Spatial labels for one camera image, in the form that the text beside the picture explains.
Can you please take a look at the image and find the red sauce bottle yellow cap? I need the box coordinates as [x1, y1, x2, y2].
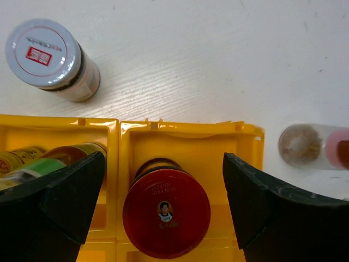
[1, 142, 107, 191]

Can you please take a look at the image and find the yellow four-compartment plastic tray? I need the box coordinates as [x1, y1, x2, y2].
[1, 115, 264, 261]

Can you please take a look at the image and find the pink-capped spice shaker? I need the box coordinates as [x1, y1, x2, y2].
[278, 123, 348, 170]

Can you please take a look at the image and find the small brown yellow-label bottle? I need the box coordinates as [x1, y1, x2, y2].
[0, 146, 46, 177]

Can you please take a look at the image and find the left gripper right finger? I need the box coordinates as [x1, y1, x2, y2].
[222, 153, 348, 261]

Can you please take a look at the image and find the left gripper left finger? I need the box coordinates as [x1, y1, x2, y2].
[1, 152, 105, 261]

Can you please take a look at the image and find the red-capped chili sauce jar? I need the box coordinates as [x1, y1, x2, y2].
[122, 158, 211, 259]

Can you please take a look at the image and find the white-lidded dark sauce jar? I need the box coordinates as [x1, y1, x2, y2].
[5, 19, 100, 102]

